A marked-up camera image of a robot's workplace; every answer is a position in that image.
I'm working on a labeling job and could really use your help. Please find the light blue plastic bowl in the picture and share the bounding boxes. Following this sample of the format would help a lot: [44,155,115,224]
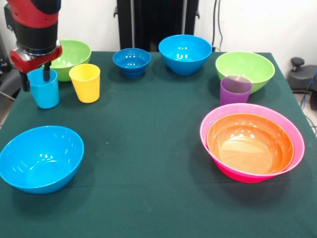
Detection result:
[158,34,213,76]
[0,125,85,194]

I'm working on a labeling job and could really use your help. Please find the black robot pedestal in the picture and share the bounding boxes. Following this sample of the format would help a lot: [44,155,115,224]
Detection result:
[113,0,200,52]

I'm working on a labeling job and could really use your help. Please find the light blue plastic cup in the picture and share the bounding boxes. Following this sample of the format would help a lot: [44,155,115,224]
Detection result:
[27,68,60,110]

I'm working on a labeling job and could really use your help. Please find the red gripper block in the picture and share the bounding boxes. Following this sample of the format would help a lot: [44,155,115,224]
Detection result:
[9,40,63,93]

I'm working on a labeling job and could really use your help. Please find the small dark blue bowl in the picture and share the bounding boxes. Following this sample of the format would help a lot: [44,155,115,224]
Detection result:
[112,48,152,79]

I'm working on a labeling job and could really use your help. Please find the blue cable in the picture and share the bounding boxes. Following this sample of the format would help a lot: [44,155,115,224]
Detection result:
[300,70,317,110]

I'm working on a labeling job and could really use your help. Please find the black equipment with knob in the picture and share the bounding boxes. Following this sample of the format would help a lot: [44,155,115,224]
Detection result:
[286,57,317,111]

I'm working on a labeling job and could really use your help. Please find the green plastic bowl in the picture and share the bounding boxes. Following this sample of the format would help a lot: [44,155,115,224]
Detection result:
[41,39,92,82]
[215,51,275,94]

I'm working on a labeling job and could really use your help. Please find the dark green tablecloth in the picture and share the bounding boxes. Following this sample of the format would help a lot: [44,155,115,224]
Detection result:
[0,51,317,238]

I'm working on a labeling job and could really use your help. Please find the large pink plastic bowl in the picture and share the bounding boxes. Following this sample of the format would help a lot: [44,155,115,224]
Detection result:
[200,103,306,184]

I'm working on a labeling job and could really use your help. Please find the purple plastic cup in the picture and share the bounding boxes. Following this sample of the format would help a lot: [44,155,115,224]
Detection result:
[219,75,253,107]

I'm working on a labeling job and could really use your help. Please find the orange plastic bowl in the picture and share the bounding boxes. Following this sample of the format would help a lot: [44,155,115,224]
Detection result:
[207,113,295,175]

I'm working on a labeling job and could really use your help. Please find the grey chair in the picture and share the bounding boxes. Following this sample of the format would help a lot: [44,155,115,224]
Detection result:
[0,61,25,101]

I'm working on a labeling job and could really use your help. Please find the yellow plastic cup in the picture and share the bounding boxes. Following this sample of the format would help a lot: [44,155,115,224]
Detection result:
[68,63,101,104]

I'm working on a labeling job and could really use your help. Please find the black wall cable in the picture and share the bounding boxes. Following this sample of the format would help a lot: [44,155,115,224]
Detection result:
[212,0,224,52]

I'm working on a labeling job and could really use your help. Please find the black device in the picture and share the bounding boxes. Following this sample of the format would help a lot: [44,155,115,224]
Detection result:
[0,32,11,75]

